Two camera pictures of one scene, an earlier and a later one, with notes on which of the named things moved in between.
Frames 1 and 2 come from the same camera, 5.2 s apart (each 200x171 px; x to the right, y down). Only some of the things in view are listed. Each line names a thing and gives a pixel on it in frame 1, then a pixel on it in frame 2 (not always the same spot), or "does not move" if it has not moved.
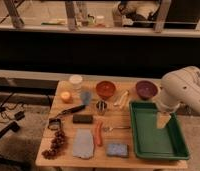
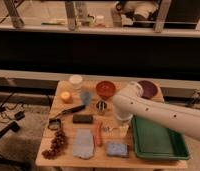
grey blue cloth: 83,143 does not move
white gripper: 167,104 → 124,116
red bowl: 105,88 does not move
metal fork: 117,127 does not move
